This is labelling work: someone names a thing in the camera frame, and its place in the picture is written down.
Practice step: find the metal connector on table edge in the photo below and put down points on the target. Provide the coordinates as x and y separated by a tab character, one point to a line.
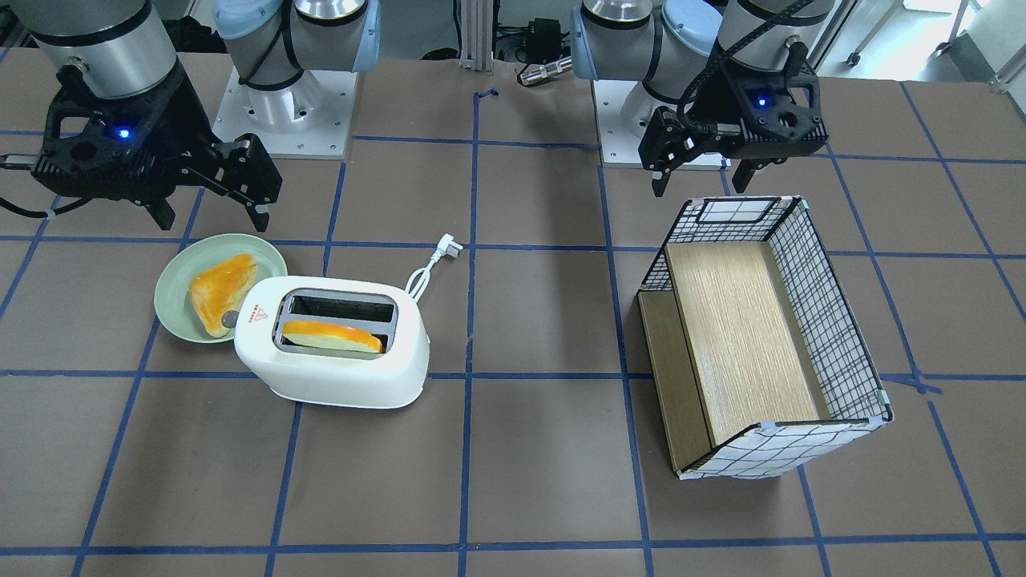
535	74

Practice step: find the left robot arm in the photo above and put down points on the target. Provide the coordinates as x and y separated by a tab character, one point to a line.
672	48

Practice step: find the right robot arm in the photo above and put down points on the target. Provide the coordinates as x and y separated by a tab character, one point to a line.
124	48

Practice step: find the light green plate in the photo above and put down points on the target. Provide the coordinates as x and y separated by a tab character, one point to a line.
171	297

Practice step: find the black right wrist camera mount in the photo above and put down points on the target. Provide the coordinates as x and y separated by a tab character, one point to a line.
137	148

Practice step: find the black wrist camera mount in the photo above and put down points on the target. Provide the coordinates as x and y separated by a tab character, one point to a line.
755	114
137	148

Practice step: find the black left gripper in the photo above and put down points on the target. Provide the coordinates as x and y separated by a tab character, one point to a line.
719	102

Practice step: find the bread slice in toaster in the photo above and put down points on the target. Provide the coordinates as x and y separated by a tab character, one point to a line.
324	335

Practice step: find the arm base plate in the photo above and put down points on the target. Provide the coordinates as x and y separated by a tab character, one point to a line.
622	110
309	120

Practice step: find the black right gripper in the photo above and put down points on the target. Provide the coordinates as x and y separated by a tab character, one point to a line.
181	119

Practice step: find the bread slice on plate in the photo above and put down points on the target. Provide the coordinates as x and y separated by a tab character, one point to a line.
222	288

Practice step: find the white two-slot toaster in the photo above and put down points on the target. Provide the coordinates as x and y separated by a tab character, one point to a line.
388	380

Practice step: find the wire grid shelf with wood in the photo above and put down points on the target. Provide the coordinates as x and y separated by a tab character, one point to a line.
758	360

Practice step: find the aluminium frame post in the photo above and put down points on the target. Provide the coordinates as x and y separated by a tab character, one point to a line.
476	23

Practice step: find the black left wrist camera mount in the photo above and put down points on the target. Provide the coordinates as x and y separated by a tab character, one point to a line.
755	114

